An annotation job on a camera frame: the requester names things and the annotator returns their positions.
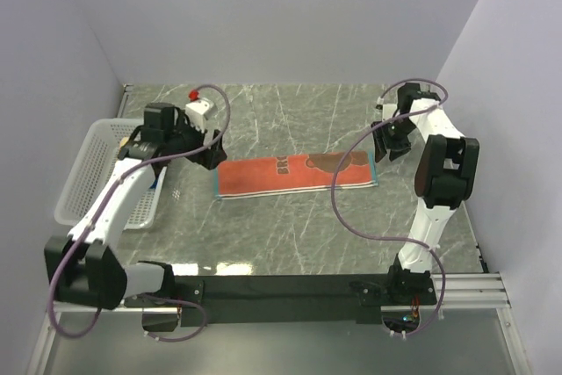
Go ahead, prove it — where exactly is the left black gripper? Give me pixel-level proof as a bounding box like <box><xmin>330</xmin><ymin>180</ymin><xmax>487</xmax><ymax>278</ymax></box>
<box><xmin>165</xmin><ymin>110</ymin><xmax>227</xmax><ymax>169</ymax></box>

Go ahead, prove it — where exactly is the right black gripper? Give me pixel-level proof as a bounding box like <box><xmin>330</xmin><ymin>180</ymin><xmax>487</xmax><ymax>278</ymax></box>
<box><xmin>370</xmin><ymin>117</ymin><xmax>416</xmax><ymax>163</ymax></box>

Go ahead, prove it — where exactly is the brown orange bear towel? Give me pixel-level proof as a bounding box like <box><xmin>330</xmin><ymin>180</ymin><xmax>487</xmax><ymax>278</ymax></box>
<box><xmin>214</xmin><ymin>151</ymin><xmax>378</xmax><ymax>199</ymax></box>

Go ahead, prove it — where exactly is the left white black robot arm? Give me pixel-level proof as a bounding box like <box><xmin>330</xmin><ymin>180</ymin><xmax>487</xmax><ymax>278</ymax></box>
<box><xmin>44</xmin><ymin>98</ymin><xmax>227</xmax><ymax>310</ymax></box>

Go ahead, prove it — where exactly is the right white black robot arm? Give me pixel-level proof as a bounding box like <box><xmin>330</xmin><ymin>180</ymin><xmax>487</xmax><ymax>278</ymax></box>
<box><xmin>371</xmin><ymin>79</ymin><xmax>479</xmax><ymax>304</ymax></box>

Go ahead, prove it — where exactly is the rolled beige towel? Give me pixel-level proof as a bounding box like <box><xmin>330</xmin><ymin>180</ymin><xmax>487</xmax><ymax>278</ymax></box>
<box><xmin>119</xmin><ymin>137</ymin><xmax>129</xmax><ymax>148</ymax></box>

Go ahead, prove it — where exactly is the white plastic basket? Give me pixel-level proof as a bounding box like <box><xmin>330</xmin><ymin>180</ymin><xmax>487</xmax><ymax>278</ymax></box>
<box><xmin>54</xmin><ymin>118</ymin><xmax>166</xmax><ymax>230</ymax></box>

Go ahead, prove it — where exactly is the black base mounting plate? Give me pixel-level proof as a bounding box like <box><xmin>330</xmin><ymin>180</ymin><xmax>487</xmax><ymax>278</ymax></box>
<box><xmin>126</xmin><ymin>274</ymin><xmax>437</xmax><ymax>324</ymax></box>

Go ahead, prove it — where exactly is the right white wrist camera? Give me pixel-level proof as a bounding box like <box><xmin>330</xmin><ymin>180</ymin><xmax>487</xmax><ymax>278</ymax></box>
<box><xmin>375</xmin><ymin>97</ymin><xmax>397</xmax><ymax>121</ymax></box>

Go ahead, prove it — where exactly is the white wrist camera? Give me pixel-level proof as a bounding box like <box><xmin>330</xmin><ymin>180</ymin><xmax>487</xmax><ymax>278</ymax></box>
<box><xmin>375</xmin><ymin>97</ymin><xmax>397</xmax><ymax>121</ymax></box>
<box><xmin>184</xmin><ymin>90</ymin><xmax>217</xmax><ymax>133</ymax></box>

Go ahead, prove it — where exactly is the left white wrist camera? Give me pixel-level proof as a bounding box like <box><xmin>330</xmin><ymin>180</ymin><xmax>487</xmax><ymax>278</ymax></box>
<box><xmin>184</xmin><ymin>90</ymin><xmax>217</xmax><ymax>133</ymax></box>

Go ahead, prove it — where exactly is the aluminium rail frame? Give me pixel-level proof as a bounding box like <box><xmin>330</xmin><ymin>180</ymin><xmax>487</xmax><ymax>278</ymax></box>
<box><xmin>25</xmin><ymin>83</ymin><xmax>528</xmax><ymax>375</ymax></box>

